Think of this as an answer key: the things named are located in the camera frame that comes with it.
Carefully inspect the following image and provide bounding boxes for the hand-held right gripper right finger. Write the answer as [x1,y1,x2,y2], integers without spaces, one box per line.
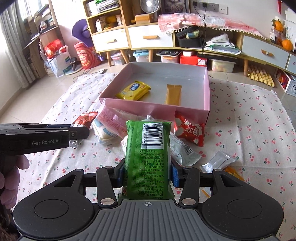
[171,162,247,207]

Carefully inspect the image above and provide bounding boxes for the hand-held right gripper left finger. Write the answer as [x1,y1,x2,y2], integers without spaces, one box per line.
[50,160,126,208]

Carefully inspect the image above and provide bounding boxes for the green snack packet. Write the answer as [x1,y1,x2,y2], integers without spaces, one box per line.
[121,119,175,201]

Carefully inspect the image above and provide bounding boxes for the silver white snack packet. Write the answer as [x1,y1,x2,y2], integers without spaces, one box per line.
[170,133,202,167]

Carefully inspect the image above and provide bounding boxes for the pink snack packet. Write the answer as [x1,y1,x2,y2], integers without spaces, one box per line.
[96,99,130,139]

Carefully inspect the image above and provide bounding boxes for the pink cardboard box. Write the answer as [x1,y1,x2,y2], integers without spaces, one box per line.
[99,61,211,124]

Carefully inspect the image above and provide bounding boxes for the person's left hand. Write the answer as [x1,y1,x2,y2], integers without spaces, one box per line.
[0,154,30,209]

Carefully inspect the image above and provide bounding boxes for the small silver foil packet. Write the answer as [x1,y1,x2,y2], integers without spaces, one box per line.
[199,151,237,174]

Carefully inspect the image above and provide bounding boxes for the red white snack packet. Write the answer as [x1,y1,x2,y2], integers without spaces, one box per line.
[174,111,205,147]

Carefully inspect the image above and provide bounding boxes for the round white stand base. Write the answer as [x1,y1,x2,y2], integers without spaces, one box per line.
[65,67,82,76]

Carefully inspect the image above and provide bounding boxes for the white shopping bag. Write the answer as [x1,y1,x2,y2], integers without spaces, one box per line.
[47,45,71,78]

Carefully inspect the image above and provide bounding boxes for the yellow snack packet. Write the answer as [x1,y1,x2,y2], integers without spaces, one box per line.
[116,81,151,101]

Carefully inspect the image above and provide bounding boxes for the red cartoon face bag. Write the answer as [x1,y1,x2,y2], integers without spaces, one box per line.
[74,42,102,69]

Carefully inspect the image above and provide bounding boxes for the red plastic bag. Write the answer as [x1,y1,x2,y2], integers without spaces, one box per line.
[44,39,61,58]

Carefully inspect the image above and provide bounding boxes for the cherry print cloth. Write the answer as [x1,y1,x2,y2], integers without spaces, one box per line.
[14,73,295,232]

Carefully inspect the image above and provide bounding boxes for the golden snack bar packet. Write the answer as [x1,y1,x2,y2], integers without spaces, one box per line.
[165,84,182,106]

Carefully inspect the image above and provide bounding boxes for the grey curtain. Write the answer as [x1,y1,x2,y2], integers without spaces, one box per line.
[0,7,35,88]

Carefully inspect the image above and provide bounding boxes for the wooden bookshelf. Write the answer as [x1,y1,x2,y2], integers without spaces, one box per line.
[22,0,59,77]

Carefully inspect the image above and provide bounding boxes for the tall wooden shelf cabinet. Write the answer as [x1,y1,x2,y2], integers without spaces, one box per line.
[82,0,130,66]

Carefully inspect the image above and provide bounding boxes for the purple fan-shaped object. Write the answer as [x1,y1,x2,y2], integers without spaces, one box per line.
[72,19,93,47]

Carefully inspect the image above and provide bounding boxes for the clear bin with blue lid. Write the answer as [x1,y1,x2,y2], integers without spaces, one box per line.
[133,51,151,63]

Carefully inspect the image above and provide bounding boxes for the red cardboard box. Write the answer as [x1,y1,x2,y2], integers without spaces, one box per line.
[180,51,208,67]

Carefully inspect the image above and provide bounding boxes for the clear bin with black lid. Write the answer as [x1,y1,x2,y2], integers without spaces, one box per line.
[157,50,182,63]

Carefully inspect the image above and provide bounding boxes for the low wooden drawer cabinet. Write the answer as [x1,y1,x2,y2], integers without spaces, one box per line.
[126,14,296,77]

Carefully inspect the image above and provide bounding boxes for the clear plastic bin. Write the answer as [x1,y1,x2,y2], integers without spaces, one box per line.
[210,58,237,73]

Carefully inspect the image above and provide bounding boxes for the stack of papers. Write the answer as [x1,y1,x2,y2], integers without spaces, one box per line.
[96,0,119,13]

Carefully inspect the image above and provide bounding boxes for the wooden box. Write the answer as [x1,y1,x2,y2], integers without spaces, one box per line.
[134,13,154,24]

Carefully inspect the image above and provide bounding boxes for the yellow egg tray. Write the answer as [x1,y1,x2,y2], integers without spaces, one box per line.
[247,68,275,87]

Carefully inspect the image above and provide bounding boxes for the tray of eggs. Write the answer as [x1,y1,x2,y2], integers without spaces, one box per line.
[248,65,266,73]

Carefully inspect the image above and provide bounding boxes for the black storage box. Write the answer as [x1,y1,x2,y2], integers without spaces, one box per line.
[175,25,205,48]

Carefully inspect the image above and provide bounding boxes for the white plastic bags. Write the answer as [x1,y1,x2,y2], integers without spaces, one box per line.
[205,34,241,55]

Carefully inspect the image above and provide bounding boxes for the red toy box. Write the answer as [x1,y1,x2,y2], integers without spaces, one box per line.
[276,70,289,90]

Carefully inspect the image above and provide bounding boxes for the white desk fan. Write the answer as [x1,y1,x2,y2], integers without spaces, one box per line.
[139,0,162,12]

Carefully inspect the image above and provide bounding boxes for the white printed crate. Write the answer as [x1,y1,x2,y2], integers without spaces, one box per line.
[285,80,296,95]

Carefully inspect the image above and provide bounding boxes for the pink checked cloth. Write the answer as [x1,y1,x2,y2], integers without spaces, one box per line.
[158,13,263,37]

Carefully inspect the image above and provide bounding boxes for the framed cat picture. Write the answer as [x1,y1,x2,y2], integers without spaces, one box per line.
[162,0,190,14]

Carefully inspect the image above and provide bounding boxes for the orange fruit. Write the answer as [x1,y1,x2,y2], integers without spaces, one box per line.
[282,39,294,51]
[271,19,283,32]

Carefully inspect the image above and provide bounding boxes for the black cable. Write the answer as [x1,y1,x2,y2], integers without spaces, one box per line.
[195,5,208,67]

